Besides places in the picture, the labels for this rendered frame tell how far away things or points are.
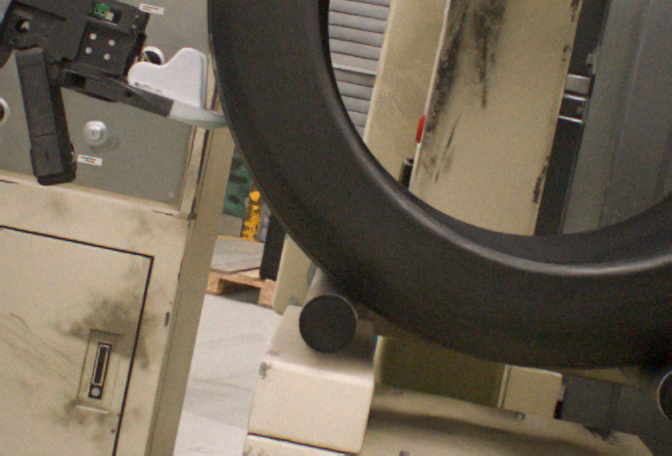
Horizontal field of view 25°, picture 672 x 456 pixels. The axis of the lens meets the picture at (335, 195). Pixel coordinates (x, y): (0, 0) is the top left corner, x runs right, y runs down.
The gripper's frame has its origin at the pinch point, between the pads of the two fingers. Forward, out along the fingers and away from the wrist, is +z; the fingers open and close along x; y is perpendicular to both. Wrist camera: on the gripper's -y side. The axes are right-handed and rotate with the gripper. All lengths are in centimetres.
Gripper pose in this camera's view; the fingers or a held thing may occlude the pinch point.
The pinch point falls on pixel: (215, 125)
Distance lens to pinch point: 126.4
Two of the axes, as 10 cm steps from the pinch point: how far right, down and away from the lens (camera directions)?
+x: 0.3, -0.5, 10.0
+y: 3.2, -9.5, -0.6
